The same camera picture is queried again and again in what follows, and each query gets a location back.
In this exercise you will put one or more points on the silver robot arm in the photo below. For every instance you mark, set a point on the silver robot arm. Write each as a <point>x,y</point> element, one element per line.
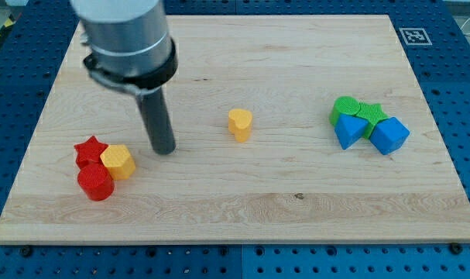
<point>130,42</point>

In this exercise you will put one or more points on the green star block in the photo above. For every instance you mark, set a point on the green star block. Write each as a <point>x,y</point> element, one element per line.
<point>373,114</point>

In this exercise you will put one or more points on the yellow hexagon block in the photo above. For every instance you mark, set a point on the yellow hexagon block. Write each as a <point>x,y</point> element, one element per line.
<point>118,161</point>

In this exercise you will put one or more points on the green cylinder block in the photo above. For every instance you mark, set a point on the green cylinder block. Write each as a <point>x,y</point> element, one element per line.
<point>344,105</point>

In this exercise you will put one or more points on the black screw left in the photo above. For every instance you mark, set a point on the black screw left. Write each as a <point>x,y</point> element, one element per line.
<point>25,251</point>

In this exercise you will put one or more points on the black screw right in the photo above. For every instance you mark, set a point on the black screw right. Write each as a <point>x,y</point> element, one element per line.
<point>455,248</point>

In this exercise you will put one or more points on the white fiducial marker tag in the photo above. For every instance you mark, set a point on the white fiducial marker tag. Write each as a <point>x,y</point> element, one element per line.
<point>413,36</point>

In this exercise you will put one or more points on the blue triangle block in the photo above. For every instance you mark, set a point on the blue triangle block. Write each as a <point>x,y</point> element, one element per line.
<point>349,129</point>

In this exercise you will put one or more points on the red cylinder block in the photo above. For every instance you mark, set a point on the red cylinder block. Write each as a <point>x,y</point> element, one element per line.
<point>96,182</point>

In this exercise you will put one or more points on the blue cube block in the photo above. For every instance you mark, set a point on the blue cube block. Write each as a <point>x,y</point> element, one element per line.
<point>389,135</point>

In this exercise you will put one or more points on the black screw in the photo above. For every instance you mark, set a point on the black screw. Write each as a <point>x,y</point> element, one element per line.
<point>455,248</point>
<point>25,251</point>

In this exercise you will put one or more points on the yellow heart block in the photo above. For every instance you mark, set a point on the yellow heart block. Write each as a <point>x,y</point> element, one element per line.
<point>240,124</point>

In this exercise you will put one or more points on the dark grey pointer rod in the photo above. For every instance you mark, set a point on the dark grey pointer rod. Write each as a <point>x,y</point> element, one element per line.
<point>155,117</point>

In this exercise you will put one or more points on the wooden board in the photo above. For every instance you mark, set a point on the wooden board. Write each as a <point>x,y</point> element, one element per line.
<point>290,182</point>

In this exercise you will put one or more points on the red star block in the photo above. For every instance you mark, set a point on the red star block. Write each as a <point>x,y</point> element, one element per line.
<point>89,152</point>

